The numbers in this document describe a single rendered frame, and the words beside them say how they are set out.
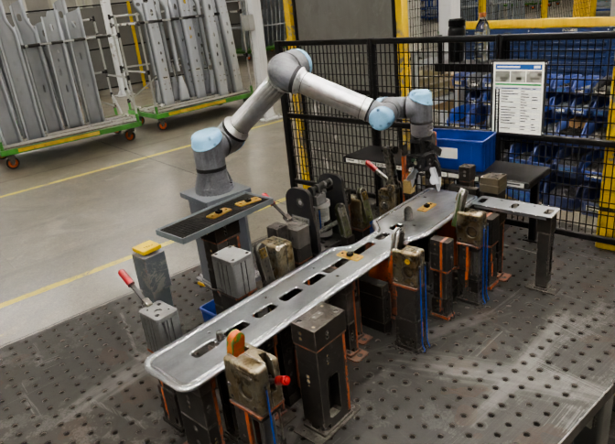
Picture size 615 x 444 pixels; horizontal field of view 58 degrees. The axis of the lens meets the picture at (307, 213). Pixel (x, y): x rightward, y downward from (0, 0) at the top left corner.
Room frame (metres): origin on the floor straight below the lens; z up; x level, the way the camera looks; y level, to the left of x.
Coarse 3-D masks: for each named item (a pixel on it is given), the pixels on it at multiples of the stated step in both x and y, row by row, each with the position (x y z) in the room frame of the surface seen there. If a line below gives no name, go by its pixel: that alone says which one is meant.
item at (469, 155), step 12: (444, 132) 2.41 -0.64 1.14; (456, 132) 2.37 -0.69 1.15; (468, 132) 2.34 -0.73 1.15; (480, 132) 2.31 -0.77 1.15; (492, 132) 2.28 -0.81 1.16; (444, 144) 2.24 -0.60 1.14; (456, 144) 2.21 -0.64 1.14; (468, 144) 2.18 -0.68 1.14; (480, 144) 2.15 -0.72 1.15; (492, 144) 2.24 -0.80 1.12; (444, 156) 2.24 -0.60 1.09; (456, 156) 2.21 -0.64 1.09; (468, 156) 2.18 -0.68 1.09; (480, 156) 2.15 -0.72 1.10; (492, 156) 2.24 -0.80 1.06; (456, 168) 2.21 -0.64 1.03; (480, 168) 2.15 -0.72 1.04
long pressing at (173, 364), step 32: (448, 192) 2.03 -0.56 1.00; (384, 224) 1.78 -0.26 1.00; (416, 224) 1.76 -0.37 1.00; (320, 256) 1.58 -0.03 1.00; (384, 256) 1.55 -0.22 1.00; (288, 288) 1.40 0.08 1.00; (320, 288) 1.38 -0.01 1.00; (224, 320) 1.27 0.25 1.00; (256, 320) 1.25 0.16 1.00; (288, 320) 1.24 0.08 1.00; (160, 352) 1.15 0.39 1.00; (192, 352) 1.14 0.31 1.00; (224, 352) 1.12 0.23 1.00; (192, 384) 1.02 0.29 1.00
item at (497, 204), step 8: (488, 200) 1.90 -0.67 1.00; (496, 200) 1.90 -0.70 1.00; (504, 200) 1.89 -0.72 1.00; (512, 200) 1.88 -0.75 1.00; (480, 208) 1.87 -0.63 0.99; (488, 208) 1.85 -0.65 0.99; (496, 208) 1.83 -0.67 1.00; (504, 208) 1.82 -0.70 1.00; (512, 208) 1.81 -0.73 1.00; (520, 208) 1.80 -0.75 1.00; (528, 208) 1.80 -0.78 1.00; (536, 208) 1.79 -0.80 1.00; (544, 208) 1.78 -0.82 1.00; (552, 208) 1.78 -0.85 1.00; (528, 216) 1.75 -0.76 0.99; (536, 216) 1.73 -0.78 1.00; (544, 216) 1.71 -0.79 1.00; (552, 216) 1.71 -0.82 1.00
